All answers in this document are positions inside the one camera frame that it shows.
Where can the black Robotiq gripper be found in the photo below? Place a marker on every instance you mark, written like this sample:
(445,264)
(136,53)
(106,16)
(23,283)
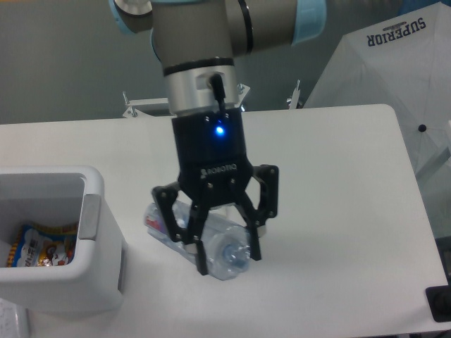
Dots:
(211,158)

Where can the crushed clear plastic bottle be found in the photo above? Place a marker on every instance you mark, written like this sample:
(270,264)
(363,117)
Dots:
(226,243)

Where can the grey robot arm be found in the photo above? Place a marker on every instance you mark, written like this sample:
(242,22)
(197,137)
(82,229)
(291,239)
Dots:
(196,43)

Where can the white trash can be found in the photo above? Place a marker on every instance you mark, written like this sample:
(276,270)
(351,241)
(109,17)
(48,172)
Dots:
(56,196)

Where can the colourful snack wrapper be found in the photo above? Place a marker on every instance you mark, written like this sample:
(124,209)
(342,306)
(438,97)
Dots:
(43,246)

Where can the white Superior umbrella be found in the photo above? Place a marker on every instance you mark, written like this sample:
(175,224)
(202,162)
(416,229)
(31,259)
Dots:
(403,62)

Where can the black device at table edge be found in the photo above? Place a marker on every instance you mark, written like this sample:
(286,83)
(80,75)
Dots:
(439,303)

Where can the white metal mounting bracket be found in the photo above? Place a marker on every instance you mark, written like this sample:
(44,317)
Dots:
(159,107)

